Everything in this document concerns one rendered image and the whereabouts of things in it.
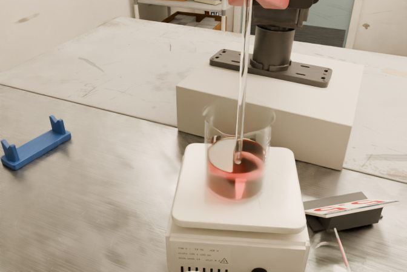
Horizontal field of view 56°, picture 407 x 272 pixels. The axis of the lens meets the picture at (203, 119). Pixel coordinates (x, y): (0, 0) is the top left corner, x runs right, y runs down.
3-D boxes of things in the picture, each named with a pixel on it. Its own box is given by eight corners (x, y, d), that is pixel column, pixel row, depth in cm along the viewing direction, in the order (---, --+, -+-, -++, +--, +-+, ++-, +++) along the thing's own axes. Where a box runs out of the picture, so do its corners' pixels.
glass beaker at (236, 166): (212, 161, 41) (213, 91, 37) (271, 172, 40) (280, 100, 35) (192, 206, 36) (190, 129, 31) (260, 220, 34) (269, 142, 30)
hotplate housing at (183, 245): (190, 161, 55) (189, 113, 51) (283, 166, 54) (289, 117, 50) (163, 306, 36) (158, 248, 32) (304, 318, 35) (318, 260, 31)
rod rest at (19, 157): (58, 131, 62) (54, 111, 60) (72, 137, 60) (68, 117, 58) (0, 163, 55) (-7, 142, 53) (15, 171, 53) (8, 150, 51)
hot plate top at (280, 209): (186, 148, 44) (186, 142, 44) (292, 153, 43) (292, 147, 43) (169, 227, 34) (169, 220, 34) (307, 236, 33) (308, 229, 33)
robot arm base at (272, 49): (338, 39, 56) (342, 28, 61) (210, 18, 62) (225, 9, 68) (326, 89, 60) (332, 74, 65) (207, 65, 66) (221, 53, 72)
